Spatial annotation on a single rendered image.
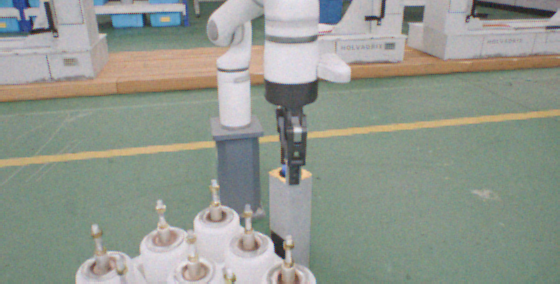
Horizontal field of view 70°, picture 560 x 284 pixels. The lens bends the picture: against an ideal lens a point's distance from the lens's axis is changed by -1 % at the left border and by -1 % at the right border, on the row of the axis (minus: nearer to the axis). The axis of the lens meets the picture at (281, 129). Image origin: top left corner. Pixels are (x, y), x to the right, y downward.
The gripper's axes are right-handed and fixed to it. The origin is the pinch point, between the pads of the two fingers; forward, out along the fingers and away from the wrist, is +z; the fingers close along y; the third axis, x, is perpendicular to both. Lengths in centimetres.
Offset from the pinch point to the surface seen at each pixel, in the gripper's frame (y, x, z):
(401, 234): -40, 39, 47
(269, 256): -6.8, -2.8, 22.6
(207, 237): -15.2, -14.8, 23.7
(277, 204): -23.9, 0.5, 22.6
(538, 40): -229, 221, 28
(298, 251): -22.4, 5.4, 35.1
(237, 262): -5.7, -8.8, 22.5
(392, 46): -216, 101, 28
